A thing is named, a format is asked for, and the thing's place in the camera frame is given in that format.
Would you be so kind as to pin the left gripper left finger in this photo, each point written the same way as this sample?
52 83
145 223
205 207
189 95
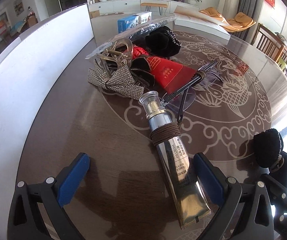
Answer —
25 220

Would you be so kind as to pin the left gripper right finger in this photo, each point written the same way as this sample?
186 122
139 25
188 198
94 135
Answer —
244 206

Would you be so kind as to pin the silver gold cosmetic tube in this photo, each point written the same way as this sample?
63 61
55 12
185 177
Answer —
190 202

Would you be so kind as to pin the rimless glasses black temples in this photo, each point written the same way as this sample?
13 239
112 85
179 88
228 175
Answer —
199 76

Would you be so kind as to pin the red fabric pouch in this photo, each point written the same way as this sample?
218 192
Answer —
168 74

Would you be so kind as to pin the black beaded velvet scrunchie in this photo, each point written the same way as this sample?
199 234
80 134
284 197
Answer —
163 42

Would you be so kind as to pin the white open storage box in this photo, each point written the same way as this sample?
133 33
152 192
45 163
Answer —
28 70

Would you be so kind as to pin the wooden dining chair right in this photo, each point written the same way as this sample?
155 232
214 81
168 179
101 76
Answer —
270 44

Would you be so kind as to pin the far dining table set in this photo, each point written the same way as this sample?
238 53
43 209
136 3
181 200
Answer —
21 26

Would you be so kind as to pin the orange lounge chair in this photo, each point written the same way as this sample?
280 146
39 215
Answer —
239 23

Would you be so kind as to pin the clear plastic packaged item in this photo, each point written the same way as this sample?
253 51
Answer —
134 33

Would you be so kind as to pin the blue product box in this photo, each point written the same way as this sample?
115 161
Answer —
128 22

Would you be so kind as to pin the white product box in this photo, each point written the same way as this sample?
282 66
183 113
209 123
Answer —
144 17

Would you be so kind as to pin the wooden bench hairpin legs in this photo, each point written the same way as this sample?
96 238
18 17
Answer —
153 6

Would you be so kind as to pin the white tv cabinet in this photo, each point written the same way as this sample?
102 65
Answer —
132 6

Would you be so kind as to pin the wall painting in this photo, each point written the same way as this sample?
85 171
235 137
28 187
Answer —
18 7

